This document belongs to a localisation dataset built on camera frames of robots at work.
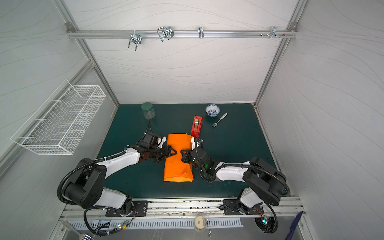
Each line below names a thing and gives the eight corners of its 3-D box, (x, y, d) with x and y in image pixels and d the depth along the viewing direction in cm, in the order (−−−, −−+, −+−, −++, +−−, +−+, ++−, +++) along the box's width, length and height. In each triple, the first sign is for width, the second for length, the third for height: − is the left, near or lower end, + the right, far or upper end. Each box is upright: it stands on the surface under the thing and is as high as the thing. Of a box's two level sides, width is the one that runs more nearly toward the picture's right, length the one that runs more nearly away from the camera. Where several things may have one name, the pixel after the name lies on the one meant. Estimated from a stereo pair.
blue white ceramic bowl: (209, 118, 113) (210, 115, 110) (202, 110, 118) (203, 107, 115) (221, 113, 116) (222, 110, 113) (214, 105, 122) (214, 102, 119)
